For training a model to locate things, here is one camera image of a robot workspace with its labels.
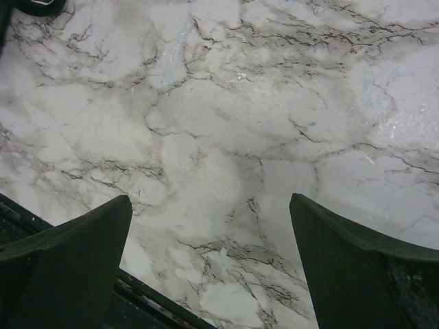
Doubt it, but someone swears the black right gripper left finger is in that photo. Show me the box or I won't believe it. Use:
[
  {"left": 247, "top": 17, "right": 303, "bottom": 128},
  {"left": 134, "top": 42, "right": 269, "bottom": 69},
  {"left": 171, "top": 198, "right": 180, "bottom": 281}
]
[{"left": 1, "top": 195, "right": 132, "bottom": 328}]

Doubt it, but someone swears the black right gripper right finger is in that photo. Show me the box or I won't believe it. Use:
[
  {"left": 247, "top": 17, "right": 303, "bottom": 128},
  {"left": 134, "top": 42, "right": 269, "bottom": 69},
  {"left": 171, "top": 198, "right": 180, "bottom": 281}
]
[{"left": 289, "top": 193, "right": 438, "bottom": 328}]

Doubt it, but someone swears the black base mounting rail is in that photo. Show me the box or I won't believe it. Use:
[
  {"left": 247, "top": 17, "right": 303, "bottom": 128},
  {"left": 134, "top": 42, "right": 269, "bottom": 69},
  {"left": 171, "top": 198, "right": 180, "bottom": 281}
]
[{"left": 1, "top": 195, "right": 209, "bottom": 328}]

